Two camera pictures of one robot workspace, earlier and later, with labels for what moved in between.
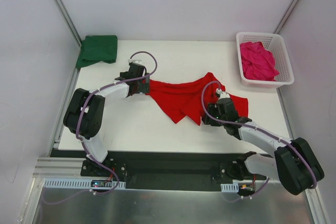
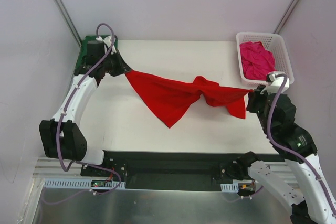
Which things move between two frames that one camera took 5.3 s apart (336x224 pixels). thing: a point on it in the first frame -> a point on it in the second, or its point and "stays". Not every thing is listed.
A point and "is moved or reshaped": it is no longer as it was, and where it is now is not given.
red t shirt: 174,97 is moved or reshaped
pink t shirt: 258,63 stays
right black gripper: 210,118 -> 255,101
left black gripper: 144,86 -> 118,64
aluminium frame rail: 61,168 stays
